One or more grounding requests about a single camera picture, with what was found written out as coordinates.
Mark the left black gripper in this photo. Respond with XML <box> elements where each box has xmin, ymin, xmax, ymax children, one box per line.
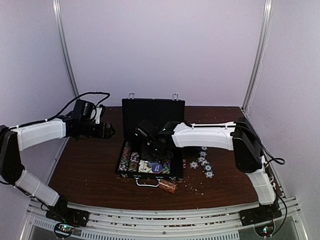
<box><xmin>81</xmin><ymin>120</ymin><xmax>116</xmax><ymax>140</ymax></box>

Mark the black poker case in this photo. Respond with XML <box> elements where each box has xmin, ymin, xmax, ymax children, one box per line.
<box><xmin>115</xmin><ymin>93</ymin><xmax>185</xmax><ymax>188</ymax></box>

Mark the clear round dealer button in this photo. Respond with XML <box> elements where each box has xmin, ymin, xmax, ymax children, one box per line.
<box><xmin>138</xmin><ymin>160</ymin><xmax>152</xmax><ymax>173</ymax></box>

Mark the brown poker chip roll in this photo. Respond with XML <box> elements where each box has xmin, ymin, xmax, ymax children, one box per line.
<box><xmin>158</xmin><ymin>179</ymin><xmax>177</xmax><ymax>194</ymax></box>

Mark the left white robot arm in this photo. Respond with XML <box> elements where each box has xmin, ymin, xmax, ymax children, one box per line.
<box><xmin>0</xmin><ymin>117</ymin><xmax>115</xmax><ymax>222</ymax></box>

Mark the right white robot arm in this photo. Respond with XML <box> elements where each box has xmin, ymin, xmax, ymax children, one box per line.
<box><xmin>135</xmin><ymin>116</ymin><xmax>279</xmax><ymax>221</ymax></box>

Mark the right poker chip row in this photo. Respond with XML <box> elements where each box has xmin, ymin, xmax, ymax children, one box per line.
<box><xmin>162</xmin><ymin>160</ymin><xmax>171</xmax><ymax>174</ymax></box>

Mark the poker chip row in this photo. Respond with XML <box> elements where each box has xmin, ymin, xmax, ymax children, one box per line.
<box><xmin>162</xmin><ymin>160</ymin><xmax>171</xmax><ymax>174</ymax></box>
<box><xmin>127</xmin><ymin>152</ymin><xmax>140</xmax><ymax>173</ymax></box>
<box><xmin>118</xmin><ymin>141</ymin><xmax>132</xmax><ymax>172</ymax></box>

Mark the purple small blind button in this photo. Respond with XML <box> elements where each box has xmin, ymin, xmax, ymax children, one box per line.
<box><xmin>151</xmin><ymin>163</ymin><xmax>163</xmax><ymax>174</ymax></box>

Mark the playing card deck box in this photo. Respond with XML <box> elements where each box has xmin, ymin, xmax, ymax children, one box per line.
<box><xmin>138</xmin><ymin>159</ymin><xmax>157</xmax><ymax>174</ymax></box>

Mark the red die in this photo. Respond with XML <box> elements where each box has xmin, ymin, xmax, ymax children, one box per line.
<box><xmin>183</xmin><ymin>159</ymin><xmax>187</xmax><ymax>169</ymax></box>

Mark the left poker chip row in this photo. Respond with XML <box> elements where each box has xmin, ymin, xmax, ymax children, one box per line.
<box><xmin>118</xmin><ymin>141</ymin><xmax>132</xmax><ymax>172</ymax></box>

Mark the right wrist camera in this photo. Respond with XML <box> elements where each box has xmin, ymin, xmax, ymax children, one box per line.
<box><xmin>134</xmin><ymin>119</ymin><xmax>159</xmax><ymax>143</ymax></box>

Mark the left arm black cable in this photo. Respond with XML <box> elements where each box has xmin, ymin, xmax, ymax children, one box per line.
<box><xmin>7</xmin><ymin>91</ymin><xmax>111</xmax><ymax>131</ymax></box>

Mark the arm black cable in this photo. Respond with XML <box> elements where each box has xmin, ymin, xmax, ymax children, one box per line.
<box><xmin>234</xmin><ymin>124</ymin><xmax>287</xmax><ymax>226</ymax></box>
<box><xmin>7</xmin><ymin>91</ymin><xmax>111</xmax><ymax>131</ymax></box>

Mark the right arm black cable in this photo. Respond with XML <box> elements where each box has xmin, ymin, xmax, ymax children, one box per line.
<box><xmin>234</xmin><ymin>124</ymin><xmax>287</xmax><ymax>226</ymax></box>

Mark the aluminium front rail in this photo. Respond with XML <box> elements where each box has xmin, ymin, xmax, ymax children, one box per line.
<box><xmin>19</xmin><ymin>197</ymin><xmax>309</xmax><ymax>240</ymax></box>

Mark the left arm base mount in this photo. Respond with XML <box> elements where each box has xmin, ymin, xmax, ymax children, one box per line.
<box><xmin>45</xmin><ymin>206</ymin><xmax>90</xmax><ymax>227</ymax></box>

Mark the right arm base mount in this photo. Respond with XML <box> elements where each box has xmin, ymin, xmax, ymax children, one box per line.
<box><xmin>239</xmin><ymin>203</ymin><xmax>282</xmax><ymax>226</ymax></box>

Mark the left aluminium frame post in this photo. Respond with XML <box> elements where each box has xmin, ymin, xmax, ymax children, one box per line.
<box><xmin>52</xmin><ymin>0</ymin><xmax>80</xmax><ymax>97</ymax></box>

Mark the aluminium frame post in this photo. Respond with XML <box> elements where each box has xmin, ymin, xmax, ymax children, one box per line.
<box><xmin>52</xmin><ymin>0</ymin><xmax>80</xmax><ymax>97</ymax></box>
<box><xmin>242</xmin><ymin>0</ymin><xmax>274</xmax><ymax>114</ymax></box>

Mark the right aluminium frame post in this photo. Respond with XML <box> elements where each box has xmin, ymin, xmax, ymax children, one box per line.
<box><xmin>242</xmin><ymin>0</ymin><xmax>274</xmax><ymax>114</ymax></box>

